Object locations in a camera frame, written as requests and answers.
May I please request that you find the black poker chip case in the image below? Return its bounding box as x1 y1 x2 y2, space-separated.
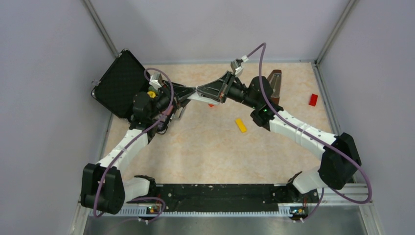
92 49 151 130

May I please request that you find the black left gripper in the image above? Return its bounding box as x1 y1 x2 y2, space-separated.
148 80 198 119

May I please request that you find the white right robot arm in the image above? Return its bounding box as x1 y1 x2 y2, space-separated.
196 71 361 202

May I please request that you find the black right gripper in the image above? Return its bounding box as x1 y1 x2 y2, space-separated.
197 71 259 110

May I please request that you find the brown wooden metronome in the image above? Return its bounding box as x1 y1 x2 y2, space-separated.
267 70 282 100

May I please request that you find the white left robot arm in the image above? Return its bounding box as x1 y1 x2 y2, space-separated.
80 83 196 214

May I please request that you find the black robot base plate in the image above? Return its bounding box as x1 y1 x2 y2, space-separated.
146 184 319 212

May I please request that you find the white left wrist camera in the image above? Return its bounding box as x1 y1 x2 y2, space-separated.
149 72 163 90

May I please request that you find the red toy brick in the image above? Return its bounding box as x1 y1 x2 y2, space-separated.
308 94 319 107

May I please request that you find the yellow toy block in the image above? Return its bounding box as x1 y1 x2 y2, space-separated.
235 118 247 133

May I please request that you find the yellow poker chip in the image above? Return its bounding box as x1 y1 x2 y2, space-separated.
147 91 157 98

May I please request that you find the white remote control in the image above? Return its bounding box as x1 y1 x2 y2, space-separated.
187 92 220 105

